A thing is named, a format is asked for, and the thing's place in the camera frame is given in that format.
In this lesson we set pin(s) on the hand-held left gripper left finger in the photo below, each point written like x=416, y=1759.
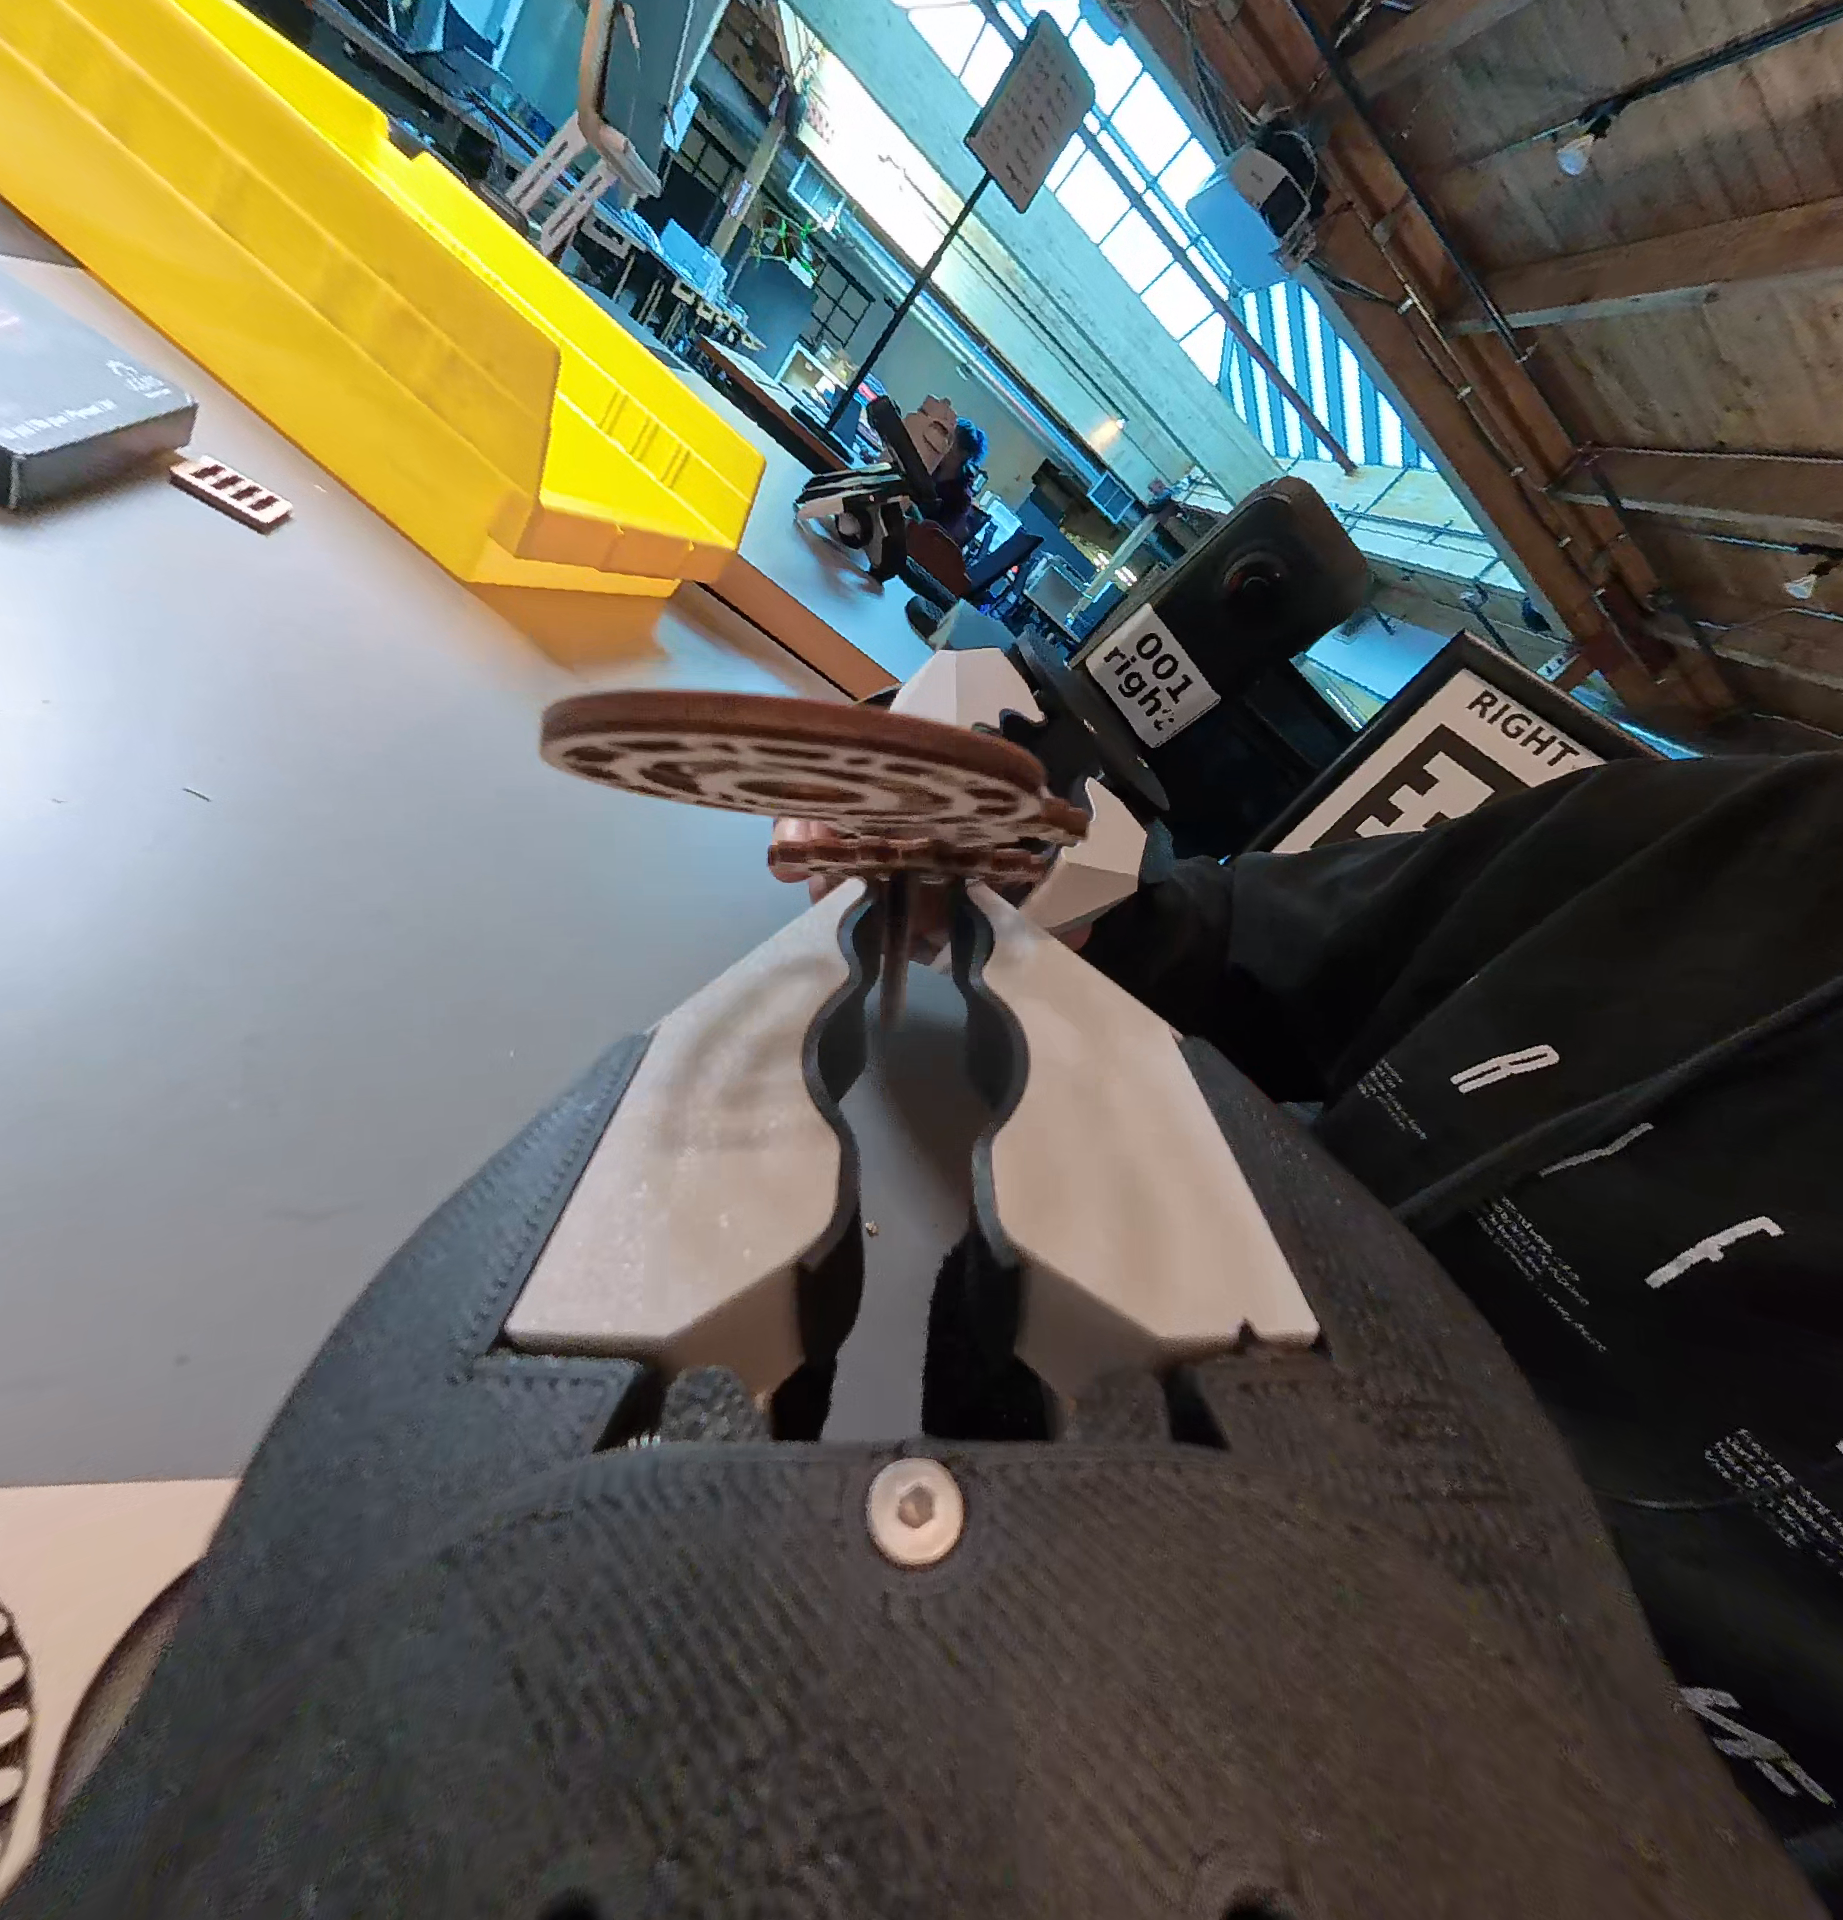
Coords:
x=683, y=1186

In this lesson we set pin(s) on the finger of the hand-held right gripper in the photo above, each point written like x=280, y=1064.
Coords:
x=959, y=690
x=1109, y=877

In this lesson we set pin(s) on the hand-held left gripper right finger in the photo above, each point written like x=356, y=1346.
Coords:
x=1147, y=1186

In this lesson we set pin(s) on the large ornate wooden disc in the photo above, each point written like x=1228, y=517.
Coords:
x=592, y=732

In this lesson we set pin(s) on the person's right forearm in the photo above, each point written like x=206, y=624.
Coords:
x=1462, y=931

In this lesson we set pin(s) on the person's black hoodie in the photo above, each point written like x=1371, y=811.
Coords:
x=1688, y=1351

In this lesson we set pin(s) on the calibration board on pole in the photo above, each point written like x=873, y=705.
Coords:
x=1030, y=105

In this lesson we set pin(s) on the white laptop stand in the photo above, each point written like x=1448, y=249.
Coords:
x=578, y=171

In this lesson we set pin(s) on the hanging light bulb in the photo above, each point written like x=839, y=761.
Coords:
x=1576, y=151

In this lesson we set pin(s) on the wooden puzzle sheet with gears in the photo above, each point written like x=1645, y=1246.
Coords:
x=98, y=1561

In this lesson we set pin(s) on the yellow plastic bin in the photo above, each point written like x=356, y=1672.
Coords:
x=337, y=301

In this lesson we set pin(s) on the small slotted wooden piece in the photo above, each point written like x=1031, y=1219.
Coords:
x=233, y=492

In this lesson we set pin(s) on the black puzzle box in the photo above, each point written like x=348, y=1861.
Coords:
x=67, y=390

